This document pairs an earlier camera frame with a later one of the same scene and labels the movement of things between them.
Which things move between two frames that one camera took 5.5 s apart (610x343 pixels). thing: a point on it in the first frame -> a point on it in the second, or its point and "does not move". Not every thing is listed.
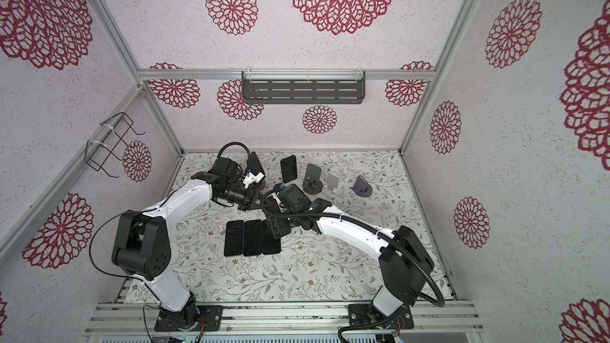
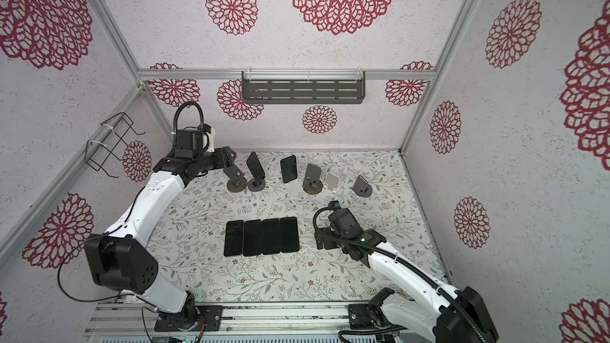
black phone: x=254 y=164 does not move
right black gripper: x=276 y=221 -> x=326 y=231
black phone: x=233 y=243 does not move
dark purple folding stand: x=361 y=187 does not move
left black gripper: x=252 y=196 -> x=225 y=156
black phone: x=252 y=237 does not move
